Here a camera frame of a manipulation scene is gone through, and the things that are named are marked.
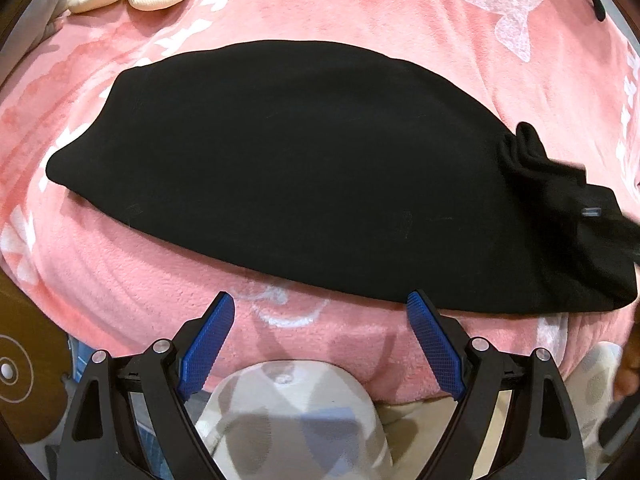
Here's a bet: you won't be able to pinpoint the black pants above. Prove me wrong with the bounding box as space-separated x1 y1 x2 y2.
46 40 638 315

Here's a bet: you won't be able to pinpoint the person's right hand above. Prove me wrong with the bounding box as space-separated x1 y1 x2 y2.
613 324 640 401

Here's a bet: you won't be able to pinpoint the brown round wooden furniture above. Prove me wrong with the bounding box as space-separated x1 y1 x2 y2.
0 274 72 444

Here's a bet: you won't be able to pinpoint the white grey patterned bed sheet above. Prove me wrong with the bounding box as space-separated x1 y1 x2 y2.
192 341 624 480

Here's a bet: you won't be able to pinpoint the small black object on bed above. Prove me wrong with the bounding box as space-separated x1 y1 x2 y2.
591 0 606 22

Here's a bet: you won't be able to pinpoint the grey plush toy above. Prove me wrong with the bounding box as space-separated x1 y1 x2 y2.
1 0 67 84

